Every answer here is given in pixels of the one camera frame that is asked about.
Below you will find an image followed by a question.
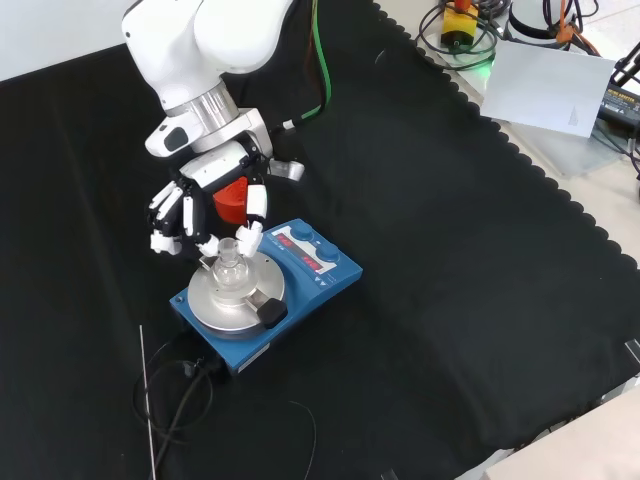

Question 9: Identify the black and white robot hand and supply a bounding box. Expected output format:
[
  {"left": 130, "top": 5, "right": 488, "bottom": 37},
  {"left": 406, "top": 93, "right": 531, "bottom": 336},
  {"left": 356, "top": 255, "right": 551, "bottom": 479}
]
[{"left": 146, "top": 141, "right": 271, "bottom": 258}]

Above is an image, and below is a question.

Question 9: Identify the clear glass round-bottom flask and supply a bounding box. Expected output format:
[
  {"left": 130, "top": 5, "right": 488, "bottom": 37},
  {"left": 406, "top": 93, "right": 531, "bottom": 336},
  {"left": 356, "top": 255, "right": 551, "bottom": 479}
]
[{"left": 210, "top": 237, "right": 250, "bottom": 292}]

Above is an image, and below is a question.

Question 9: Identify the blue heater with steel plate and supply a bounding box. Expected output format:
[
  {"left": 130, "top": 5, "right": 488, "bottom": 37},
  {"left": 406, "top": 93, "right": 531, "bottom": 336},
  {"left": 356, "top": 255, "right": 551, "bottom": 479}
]
[{"left": 169, "top": 218, "right": 365, "bottom": 380}]

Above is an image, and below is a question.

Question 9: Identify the thin steel probe rod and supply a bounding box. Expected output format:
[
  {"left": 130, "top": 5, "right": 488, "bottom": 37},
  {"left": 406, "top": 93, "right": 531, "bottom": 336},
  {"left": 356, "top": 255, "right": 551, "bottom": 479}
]
[{"left": 138, "top": 324, "right": 158, "bottom": 480}]

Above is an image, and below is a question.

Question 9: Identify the black bench cloth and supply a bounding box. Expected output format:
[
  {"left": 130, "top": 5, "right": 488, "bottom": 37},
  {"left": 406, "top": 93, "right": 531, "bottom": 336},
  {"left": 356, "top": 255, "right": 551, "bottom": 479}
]
[{"left": 0, "top": 0, "right": 640, "bottom": 480}]

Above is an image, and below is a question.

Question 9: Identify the yellow stop button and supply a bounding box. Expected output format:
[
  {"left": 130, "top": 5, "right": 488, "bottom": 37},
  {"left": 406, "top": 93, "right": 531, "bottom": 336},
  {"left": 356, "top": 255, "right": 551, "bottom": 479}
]
[{"left": 440, "top": 0, "right": 478, "bottom": 48}]

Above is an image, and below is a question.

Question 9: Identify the pale paper board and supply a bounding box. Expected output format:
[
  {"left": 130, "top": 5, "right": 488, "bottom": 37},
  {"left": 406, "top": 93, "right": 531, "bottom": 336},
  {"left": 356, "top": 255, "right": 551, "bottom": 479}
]
[{"left": 479, "top": 39, "right": 618, "bottom": 139}]

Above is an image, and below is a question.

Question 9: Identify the clear acrylic plate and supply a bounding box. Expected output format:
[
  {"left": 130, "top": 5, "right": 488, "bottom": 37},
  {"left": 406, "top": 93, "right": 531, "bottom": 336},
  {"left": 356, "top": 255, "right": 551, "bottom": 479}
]
[{"left": 493, "top": 116, "right": 630, "bottom": 178}]

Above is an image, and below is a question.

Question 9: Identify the black power adapter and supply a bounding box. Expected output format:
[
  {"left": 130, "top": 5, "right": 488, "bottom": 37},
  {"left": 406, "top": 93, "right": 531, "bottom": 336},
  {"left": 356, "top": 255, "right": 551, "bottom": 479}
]
[{"left": 596, "top": 83, "right": 640, "bottom": 127}]

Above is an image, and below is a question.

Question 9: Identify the black tripod clamp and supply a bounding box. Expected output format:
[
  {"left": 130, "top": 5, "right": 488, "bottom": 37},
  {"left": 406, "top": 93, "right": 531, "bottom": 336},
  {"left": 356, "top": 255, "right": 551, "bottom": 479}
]
[{"left": 611, "top": 41, "right": 640, "bottom": 87}]

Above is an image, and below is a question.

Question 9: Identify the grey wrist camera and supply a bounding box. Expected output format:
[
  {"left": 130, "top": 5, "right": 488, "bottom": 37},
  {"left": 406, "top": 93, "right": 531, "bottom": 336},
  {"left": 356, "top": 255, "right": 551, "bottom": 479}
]
[{"left": 269, "top": 159, "right": 307, "bottom": 183}]

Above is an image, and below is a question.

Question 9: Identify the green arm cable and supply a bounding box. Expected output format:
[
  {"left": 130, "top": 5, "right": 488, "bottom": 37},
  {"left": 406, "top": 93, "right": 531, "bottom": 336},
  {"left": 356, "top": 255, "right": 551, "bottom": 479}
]
[{"left": 281, "top": 0, "right": 334, "bottom": 134}]

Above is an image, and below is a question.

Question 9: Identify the thick black heater cable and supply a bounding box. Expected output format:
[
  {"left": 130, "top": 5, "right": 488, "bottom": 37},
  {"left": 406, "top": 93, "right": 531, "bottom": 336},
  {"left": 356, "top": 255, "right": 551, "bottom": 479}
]
[{"left": 131, "top": 331, "right": 225, "bottom": 467}]

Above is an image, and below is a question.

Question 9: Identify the black stop button cable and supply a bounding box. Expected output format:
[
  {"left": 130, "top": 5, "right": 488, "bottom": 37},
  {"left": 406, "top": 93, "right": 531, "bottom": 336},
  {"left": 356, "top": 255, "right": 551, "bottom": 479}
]
[{"left": 416, "top": 0, "right": 503, "bottom": 57}]

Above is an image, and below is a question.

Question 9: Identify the thin black wire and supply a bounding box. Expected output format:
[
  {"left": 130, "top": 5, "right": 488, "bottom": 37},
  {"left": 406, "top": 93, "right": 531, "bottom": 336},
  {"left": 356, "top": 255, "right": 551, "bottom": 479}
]
[{"left": 286, "top": 399, "right": 319, "bottom": 474}]

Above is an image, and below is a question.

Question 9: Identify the orange base cable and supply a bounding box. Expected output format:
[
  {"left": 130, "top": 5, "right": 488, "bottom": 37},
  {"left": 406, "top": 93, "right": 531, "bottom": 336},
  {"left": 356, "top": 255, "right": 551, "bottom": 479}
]
[{"left": 538, "top": 9, "right": 604, "bottom": 57}]

